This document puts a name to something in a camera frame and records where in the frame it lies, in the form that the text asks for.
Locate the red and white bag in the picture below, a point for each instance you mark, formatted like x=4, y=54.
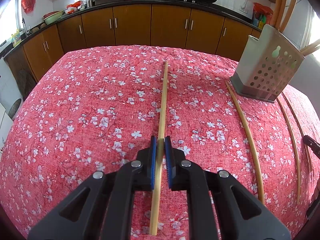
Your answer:
x=75, y=6

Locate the brown wooden base cabinets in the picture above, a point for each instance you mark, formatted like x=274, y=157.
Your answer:
x=132, y=25

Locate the white cabinet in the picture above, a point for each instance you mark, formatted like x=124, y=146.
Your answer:
x=5, y=100

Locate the small side window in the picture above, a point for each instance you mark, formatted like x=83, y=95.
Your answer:
x=10, y=17

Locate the red plastic bag on wall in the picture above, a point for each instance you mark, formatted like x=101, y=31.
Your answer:
x=28, y=2

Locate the colourful box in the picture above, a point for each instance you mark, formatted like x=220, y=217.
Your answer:
x=258, y=20

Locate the yellow detergent bottle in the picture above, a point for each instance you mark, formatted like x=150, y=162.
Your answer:
x=16, y=38

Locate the round dark woven tray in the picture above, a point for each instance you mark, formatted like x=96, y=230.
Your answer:
x=15, y=108

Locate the green basin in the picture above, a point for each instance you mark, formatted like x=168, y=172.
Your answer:
x=53, y=18

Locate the metal faucet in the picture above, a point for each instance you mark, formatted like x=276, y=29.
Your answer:
x=24, y=25

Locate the white wall socket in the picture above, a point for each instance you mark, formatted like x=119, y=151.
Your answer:
x=243, y=9

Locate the red floral tablecloth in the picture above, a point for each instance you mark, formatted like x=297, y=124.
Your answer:
x=87, y=105

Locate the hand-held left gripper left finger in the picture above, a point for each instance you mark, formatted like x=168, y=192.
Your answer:
x=153, y=165

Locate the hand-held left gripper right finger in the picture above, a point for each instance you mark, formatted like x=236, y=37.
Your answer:
x=168, y=165

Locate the beige perforated chopstick holder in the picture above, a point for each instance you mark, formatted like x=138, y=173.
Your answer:
x=252, y=62

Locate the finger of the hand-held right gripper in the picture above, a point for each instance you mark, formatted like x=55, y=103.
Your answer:
x=313, y=146

